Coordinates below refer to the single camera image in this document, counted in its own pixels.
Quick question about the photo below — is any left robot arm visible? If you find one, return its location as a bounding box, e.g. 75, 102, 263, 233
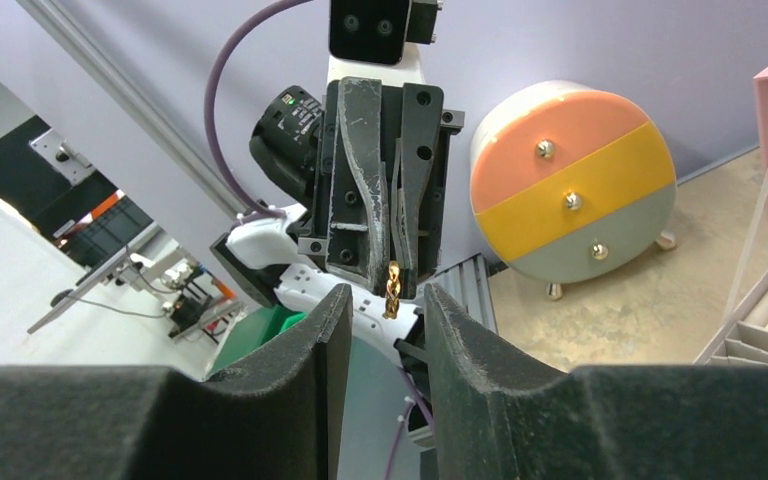
215, 77, 464, 366

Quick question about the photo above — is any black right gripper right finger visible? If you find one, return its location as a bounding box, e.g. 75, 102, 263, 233
424, 284, 768, 479

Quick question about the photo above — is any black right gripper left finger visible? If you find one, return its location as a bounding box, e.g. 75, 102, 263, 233
0, 284, 353, 479

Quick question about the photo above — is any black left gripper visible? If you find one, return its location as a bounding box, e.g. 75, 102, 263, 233
297, 77, 464, 299

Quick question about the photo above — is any gold hoop ring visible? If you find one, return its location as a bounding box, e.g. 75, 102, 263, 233
382, 260, 403, 321

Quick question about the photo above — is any white cylinder orange lid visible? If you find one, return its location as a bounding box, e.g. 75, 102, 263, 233
470, 80, 677, 300

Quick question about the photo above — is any aluminium frame rail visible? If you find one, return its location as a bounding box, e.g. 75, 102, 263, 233
18, 0, 250, 218

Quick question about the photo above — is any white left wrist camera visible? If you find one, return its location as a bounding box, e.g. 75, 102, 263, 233
327, 0, 443, 87

